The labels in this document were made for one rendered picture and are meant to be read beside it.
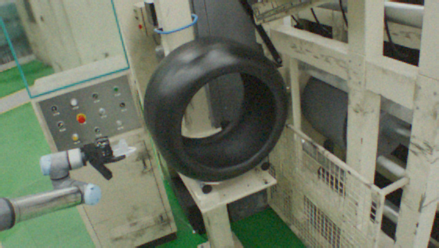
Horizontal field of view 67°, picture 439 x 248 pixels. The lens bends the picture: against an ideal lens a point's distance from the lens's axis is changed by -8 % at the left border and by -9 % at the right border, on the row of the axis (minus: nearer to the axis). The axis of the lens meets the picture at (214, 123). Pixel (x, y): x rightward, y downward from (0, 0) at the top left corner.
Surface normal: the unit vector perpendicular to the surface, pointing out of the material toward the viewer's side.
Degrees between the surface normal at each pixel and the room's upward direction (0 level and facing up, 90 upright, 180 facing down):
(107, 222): 90
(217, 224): 90
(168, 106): 66
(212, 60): 43
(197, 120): 90
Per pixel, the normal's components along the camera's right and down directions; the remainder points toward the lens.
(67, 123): 0.38, 0.39
